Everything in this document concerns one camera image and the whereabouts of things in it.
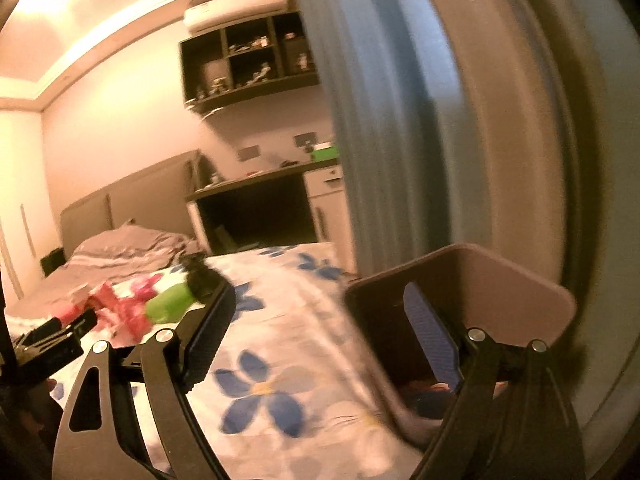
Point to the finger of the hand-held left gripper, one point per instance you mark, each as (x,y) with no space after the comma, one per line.
(77,321)

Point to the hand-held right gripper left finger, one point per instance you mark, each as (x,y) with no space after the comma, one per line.
(207,340)

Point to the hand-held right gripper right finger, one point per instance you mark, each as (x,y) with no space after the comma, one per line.
(432,340)

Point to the pink plastic bag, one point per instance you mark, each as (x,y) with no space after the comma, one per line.
(127,305)

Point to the green paper cup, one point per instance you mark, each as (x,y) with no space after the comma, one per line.
(167,305)

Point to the brown plastic bin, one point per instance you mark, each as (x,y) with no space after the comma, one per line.
(500,290)

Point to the black bedside stand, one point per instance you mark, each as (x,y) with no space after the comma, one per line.
(52,262)

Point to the white wardrobe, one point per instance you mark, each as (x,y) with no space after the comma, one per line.
(20,200)

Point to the brown padded headboard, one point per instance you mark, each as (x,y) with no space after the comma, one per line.
(135,195)

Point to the dark top desk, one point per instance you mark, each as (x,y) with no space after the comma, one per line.
(250,205)

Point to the white drawer cabinet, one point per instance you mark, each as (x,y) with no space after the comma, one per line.
(327,205)

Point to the black desk item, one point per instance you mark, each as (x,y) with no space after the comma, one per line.
(287,163)

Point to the green box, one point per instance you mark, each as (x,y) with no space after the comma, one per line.
(324,151)

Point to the blue curtain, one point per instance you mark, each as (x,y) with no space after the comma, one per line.
(380,110)

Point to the beige curtain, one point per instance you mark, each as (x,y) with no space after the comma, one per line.
(525,110)

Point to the group of small figurines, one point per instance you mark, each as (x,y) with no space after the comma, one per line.
(250,75)

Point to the white air conditioner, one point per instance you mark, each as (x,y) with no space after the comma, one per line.
(235,7)

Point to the dark wall socket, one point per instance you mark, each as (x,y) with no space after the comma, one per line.
(248,152)
(305,140)

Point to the dark wall shelf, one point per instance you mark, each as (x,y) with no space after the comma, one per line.
(205,60)

